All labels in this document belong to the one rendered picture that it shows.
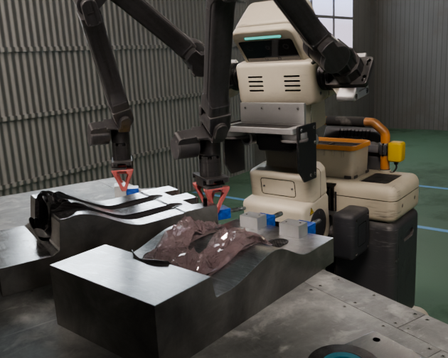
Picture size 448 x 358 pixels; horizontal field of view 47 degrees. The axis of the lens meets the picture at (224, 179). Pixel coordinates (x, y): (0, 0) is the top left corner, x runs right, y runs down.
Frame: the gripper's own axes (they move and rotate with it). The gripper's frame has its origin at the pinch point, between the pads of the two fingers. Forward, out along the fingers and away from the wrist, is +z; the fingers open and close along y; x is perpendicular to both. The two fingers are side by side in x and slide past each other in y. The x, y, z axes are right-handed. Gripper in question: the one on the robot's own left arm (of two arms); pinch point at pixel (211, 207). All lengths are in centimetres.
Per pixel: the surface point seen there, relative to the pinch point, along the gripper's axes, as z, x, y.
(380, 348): -3, -11, 78
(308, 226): -2.8, 8.3, 33.1
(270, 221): -1.8, 4.9, 22.8
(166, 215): -4.0, -16.9, 12.7
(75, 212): -8.5, -37.6, 15.1
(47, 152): 23, -13, -265
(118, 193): 2.1, -16.2, -36.9
